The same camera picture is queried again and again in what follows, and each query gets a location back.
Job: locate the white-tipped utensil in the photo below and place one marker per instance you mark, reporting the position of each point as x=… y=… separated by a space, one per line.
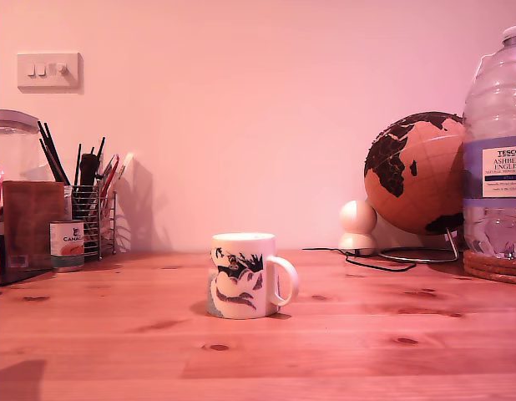
x=126 y=165

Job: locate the white round-headed device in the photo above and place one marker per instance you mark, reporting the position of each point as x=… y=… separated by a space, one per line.
x=357 y=217

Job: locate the black chopstick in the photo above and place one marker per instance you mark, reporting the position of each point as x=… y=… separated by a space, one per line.
x=57 y=152
x=50 y=160
x=51 y=152

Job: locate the white wall switch plate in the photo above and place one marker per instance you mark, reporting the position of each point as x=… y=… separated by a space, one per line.
x=74 y=62

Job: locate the white mug with blue print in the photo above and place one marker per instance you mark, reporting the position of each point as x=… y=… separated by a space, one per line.
x=237 y=292

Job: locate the glass jar with metal lid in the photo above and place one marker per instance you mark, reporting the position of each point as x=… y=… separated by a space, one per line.
x=11 y=146

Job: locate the white pet food can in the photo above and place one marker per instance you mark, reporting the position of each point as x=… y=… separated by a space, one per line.
x=66 y=246

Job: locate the cork globe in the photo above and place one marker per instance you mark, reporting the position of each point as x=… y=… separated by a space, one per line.
x=429 y=179

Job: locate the red pencil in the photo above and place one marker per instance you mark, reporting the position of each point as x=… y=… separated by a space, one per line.
x=109 y=173

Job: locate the thin black stick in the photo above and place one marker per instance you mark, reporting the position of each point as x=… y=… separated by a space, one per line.
x=101 y=151
x=78 y=165

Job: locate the round cork coaster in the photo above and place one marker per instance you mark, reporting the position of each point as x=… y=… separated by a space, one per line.
x=500 y=279
x=492 y=267
x=492 y=255

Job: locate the large clear water bottle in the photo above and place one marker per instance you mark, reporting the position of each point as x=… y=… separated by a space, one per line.
x=492 y=125

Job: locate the dark wooden utensil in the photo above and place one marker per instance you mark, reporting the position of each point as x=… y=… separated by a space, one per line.
x=89 y=169

